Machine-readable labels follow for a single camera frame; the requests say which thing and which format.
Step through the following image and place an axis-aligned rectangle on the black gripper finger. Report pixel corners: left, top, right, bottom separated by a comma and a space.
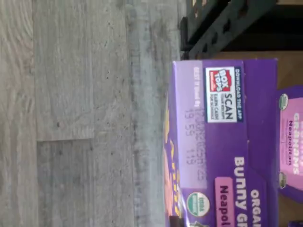
169, 215, 184, 227

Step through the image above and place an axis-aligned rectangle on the purple Annie's box pink patch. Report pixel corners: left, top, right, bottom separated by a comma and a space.
165, 58, 279, 227
275, 85, 303, 204

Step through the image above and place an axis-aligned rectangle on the black metal shelf rack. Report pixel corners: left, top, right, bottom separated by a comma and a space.
179, 0, 228, 52
188, 0, 303, 60

